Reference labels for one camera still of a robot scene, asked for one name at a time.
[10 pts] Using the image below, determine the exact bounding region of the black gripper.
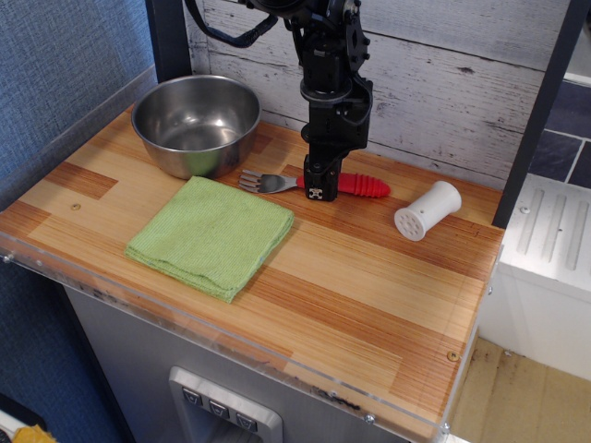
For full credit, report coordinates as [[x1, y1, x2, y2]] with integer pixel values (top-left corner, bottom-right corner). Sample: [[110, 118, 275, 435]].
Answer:
[[300, 78, 373, 202]]

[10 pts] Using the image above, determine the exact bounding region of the red handled metal fork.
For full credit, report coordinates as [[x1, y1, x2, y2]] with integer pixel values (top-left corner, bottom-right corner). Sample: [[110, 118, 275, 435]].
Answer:
[[238, 170, 391, 198]]

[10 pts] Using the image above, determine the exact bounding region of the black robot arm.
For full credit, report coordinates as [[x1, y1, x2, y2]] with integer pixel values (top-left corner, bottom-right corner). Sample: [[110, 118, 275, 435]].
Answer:
[[246, 1, 373, 202]]

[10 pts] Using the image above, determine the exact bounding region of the green folded napkin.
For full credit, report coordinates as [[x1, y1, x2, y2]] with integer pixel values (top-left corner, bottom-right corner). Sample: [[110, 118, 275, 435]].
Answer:
[[125, 176, 295, 303]]

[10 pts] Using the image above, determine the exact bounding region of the white plastic shaker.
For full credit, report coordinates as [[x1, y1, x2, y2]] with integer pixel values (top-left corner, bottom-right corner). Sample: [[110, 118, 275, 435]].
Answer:
[[394, 181, 462, 242]]

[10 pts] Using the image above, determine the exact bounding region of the stainless steel bowl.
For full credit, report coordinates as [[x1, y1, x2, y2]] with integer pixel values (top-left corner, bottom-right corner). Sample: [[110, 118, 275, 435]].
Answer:
[[131, 75, 261, 179]]

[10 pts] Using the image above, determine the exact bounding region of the white toy sink unit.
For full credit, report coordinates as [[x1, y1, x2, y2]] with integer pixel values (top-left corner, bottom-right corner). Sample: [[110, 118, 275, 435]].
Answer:
[[478, 174, 590, 379]]

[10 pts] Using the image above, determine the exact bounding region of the silver toy fridge cabinet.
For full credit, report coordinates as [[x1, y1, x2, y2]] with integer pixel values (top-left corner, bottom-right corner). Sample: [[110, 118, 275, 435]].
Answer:
[[66, 284, 445, 442]]

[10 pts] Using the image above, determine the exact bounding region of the yellow object bottom left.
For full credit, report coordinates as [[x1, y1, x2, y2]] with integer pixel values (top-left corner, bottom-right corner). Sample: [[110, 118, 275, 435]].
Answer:
[[12, 425, 57, 443]]

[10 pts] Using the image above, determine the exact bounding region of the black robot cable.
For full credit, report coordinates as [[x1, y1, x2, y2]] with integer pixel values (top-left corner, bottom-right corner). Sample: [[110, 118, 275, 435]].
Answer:
[[183, 0, 278, 50]]

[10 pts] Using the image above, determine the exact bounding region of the black vertical frame post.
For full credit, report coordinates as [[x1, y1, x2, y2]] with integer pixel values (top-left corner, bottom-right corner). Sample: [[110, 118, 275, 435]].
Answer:
[[492, 0, 590, 229]]

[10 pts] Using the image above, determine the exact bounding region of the black left frame post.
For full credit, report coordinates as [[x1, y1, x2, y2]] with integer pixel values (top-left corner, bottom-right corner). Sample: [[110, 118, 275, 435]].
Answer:
[[145, 0, 192, 83]]

